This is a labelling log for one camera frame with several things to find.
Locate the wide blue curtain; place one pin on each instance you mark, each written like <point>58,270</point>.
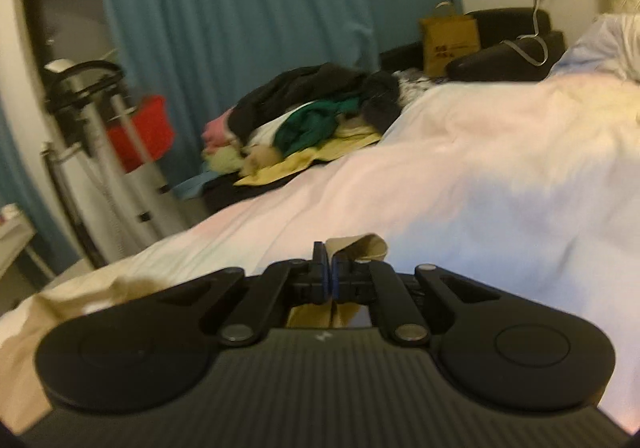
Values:
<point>250,18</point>

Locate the yellow paper bag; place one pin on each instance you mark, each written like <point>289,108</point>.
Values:
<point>450,43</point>

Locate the tan garment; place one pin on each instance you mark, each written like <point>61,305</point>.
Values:
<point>75,308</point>

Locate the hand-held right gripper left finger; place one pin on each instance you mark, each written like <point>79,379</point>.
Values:
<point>280,290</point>

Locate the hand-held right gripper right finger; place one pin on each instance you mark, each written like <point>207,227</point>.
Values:
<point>385,293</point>

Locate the dark window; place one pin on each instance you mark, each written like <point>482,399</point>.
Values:
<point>65,8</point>

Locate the narrow blue curtain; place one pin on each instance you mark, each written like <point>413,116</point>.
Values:
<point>20,178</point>

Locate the white vanity desk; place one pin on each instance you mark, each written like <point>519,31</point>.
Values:
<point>17,238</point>

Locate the pastel bed blanket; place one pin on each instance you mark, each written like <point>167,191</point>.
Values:
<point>475,168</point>

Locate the light blue pillow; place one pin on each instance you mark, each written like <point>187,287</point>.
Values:
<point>600,46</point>

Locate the black armchair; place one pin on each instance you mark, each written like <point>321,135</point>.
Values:
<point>500,58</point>

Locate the pile of clothes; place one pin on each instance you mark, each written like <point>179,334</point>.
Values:
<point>310,123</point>

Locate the red cloth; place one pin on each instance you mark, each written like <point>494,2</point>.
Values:
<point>145,131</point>

